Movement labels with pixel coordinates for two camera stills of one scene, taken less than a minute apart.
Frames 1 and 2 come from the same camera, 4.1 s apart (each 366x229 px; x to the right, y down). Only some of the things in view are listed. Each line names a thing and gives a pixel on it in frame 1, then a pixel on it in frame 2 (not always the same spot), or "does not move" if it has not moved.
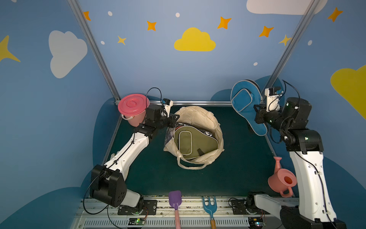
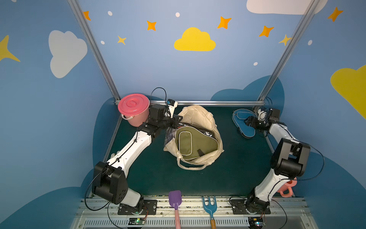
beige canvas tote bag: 198,116 does not move
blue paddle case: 246,94 → 239,116
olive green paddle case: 190,142 does not move
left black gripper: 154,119 does not move
